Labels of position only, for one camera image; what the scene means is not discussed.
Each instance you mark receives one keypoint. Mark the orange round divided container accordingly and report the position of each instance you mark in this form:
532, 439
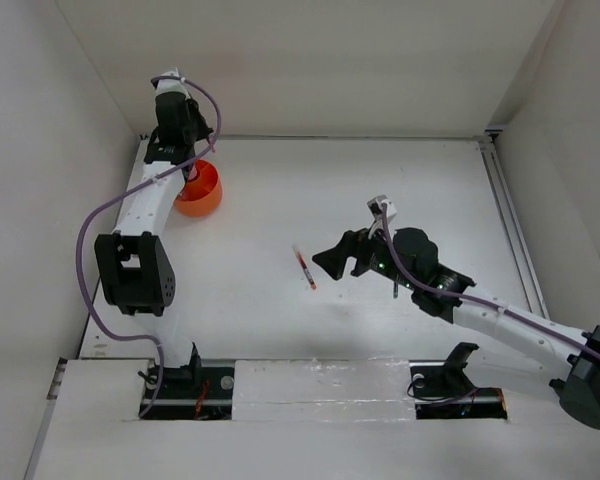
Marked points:
202, 193

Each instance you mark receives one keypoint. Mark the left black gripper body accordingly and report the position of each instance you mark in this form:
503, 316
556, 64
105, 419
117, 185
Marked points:
197, 128

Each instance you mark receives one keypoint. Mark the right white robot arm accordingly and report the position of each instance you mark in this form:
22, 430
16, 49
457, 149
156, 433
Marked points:
568, 358

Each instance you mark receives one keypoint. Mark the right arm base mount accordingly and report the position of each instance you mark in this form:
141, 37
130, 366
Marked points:
442, 391

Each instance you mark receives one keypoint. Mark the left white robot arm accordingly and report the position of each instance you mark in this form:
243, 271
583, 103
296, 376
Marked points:
136, 274

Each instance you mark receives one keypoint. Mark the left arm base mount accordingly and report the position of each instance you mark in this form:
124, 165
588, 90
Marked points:
200, 391

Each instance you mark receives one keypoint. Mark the red pen with white cap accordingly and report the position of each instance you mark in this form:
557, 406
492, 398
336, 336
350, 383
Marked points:
304, 267

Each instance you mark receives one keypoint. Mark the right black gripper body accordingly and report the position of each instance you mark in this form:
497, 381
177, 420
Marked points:
375, 255

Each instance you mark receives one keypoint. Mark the aluminium rail right edge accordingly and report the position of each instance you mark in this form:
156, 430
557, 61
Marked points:
513, 231

